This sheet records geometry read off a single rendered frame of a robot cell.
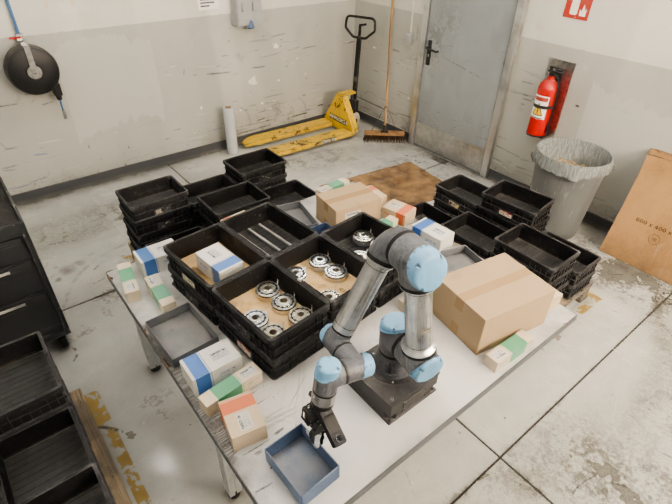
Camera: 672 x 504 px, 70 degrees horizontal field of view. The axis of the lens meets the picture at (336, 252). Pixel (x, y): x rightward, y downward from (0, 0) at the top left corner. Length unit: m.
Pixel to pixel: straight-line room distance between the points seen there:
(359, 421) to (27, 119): 3.82
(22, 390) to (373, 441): 1.52
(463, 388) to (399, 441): 0.35
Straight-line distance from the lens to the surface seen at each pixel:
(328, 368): 1.41
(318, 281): 2.14
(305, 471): 1.70
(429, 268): 1.31
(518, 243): 3.23
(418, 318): 1.46
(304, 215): 2.83
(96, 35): 4.76
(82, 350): 3.29
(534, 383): 3.06
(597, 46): 4.39
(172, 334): 2.17
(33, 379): 2.53
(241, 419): 1.75
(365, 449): 1.76
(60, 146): 4.91
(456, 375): 2.01
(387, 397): 1.76
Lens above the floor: 2.20
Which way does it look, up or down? 36 degrees down
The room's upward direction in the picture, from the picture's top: 2 degrees clockwise
